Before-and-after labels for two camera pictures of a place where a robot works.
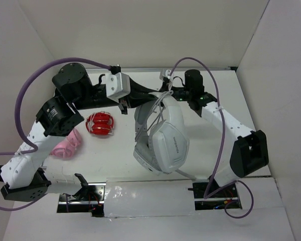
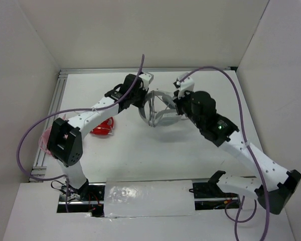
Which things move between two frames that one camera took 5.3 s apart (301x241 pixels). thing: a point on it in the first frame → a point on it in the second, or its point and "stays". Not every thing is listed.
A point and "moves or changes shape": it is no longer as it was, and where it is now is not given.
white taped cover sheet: [132, 197] stays
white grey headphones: [162, 141] moves or changes shape
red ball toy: [101, 123] stays
